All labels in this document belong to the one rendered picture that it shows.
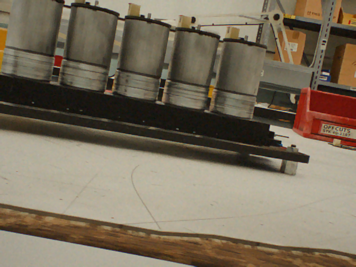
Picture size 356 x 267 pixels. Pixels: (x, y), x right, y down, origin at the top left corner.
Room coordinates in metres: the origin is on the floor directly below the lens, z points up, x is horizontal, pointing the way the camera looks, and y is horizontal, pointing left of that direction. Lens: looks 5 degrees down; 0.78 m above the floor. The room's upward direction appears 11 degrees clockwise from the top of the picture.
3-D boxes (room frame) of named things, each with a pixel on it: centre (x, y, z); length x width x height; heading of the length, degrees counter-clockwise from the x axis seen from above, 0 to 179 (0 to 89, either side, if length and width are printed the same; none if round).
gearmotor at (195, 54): (0.30, 0.00, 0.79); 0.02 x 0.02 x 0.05
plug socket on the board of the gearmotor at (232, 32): (0.31, -0.02, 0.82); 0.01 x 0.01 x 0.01; 16
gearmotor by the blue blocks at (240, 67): (0.31, -0.03, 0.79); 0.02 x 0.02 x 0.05
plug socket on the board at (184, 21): (0.30, 0.01, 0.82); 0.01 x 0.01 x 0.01; 16
